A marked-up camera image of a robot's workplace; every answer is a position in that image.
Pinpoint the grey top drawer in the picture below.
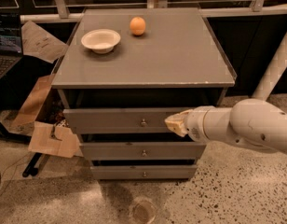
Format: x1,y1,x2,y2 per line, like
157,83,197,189
63,107,187,134

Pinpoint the grey drawer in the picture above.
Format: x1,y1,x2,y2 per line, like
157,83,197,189
80,142,206,161
63,107,187,134
91,165,197,180

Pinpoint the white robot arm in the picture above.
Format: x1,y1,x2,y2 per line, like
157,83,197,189
165,99,287,155

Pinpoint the grey bottom drawer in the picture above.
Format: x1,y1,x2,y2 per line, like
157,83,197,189
91,165,197,180

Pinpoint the grey drawer cabinet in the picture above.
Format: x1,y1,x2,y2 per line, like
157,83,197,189
52,8,236,169

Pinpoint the grey middle drawer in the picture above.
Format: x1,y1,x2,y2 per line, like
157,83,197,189
80,142,206,161

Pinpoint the round floor drain cover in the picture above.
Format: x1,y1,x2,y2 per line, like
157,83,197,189
132,200,157,224

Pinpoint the orange fruit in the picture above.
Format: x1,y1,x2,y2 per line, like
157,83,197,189
130,17,145,35

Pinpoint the white bowl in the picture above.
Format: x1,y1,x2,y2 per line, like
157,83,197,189
81,29,121,54

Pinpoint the white diagonal pipe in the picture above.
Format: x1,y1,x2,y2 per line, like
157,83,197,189
253,32,287,101

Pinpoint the cardboard box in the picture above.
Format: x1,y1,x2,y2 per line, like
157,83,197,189
12,75,82,158

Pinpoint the white railing pipe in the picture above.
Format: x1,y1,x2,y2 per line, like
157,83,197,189
20,4,287,24

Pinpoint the crumpled brown paper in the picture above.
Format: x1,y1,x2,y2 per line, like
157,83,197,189
21,21,68,63

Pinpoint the black table leg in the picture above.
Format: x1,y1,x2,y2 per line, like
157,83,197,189
0,122,42,177

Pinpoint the black laptop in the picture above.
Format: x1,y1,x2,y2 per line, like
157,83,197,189
0,11,23,79

